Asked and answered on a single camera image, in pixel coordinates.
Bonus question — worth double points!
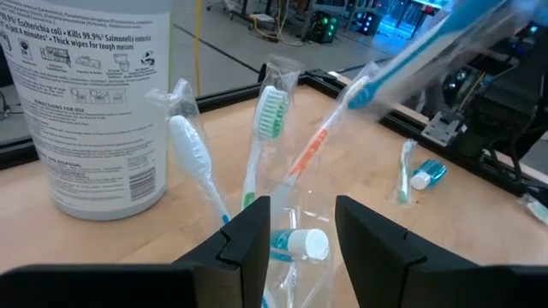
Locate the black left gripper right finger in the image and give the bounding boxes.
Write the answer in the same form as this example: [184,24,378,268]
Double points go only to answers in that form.
[335,195,548,308]

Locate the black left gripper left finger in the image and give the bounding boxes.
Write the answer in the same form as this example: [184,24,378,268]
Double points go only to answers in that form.
[0,195,271,308]

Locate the blue mouthwash bottle white cap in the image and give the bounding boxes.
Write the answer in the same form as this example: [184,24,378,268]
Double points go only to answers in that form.
[409,158,449,192]
[270,228,331,263]

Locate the green white toothbrush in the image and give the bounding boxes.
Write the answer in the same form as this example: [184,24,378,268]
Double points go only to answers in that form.
[391,138,420,209]
[241,55,303,211]

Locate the blue white toothbrush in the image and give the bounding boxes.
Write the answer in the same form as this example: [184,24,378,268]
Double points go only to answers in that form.
[145,78,232,227]
[345,0,532,116]

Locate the orange white toothbrush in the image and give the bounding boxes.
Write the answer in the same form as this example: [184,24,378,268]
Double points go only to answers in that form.
[273,61,382,189]

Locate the clear plastic holder box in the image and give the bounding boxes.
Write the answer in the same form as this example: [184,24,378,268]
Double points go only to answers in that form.
[0,0,173,222]

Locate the computer tower blue lights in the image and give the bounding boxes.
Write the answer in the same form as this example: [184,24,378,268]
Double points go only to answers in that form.
[355,10,385,36]

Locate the computer tower green lights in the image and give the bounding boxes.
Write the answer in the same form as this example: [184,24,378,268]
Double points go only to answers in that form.
[307,9,340,44]

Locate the white power strip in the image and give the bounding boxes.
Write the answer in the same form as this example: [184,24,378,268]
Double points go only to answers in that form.
[249,12,276,26]

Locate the silver metal mount plate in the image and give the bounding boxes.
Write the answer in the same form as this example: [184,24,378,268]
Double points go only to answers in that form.
[420,110,468,147]

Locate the short black table rail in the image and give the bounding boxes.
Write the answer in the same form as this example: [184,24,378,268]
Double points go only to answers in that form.
[299,69,548,198]

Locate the yellow hanging cord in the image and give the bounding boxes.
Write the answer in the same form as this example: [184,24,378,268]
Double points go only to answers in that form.
[194,0,204,98]

